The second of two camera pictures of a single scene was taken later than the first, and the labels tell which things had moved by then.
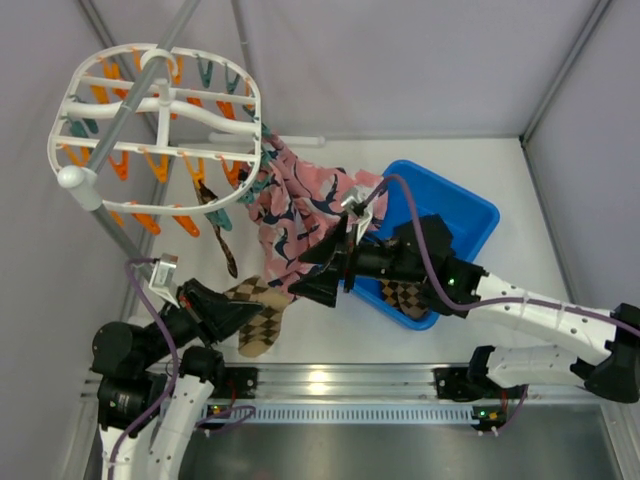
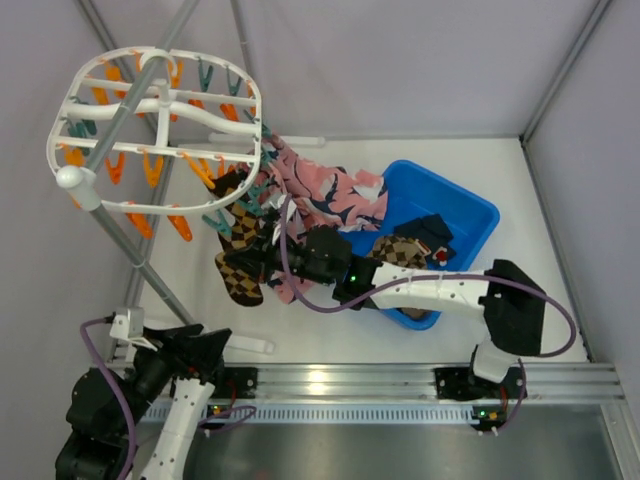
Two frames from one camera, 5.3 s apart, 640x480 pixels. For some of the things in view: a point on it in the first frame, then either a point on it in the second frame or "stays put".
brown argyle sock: x=206 y=196 → x=246 y=223
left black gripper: x=191 y=304 → x=163 y=343
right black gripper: x=348 y=262 → x=267 y=255
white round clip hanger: x=163 y=132 stays put
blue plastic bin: x=468 y=219 stays put
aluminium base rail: x=361 y=383 stays put
